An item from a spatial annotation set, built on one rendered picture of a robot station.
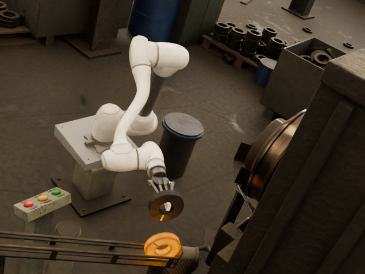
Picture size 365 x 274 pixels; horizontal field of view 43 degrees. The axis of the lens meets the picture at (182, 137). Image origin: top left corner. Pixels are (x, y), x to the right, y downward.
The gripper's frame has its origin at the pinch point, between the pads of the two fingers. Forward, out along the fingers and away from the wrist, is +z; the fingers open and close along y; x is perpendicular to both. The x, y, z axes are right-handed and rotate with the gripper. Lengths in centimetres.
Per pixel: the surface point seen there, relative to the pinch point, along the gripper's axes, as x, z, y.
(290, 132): 44, 5, -40
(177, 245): -13.2, 11.8, -5.7
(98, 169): -48, -82, 12
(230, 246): -0.2, 24.6, -21.4
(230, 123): -76, -209, -134
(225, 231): -6.9, 9.3, -27.1
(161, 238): -9.4, 11.9, 2.6
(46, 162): -80, -130, 39
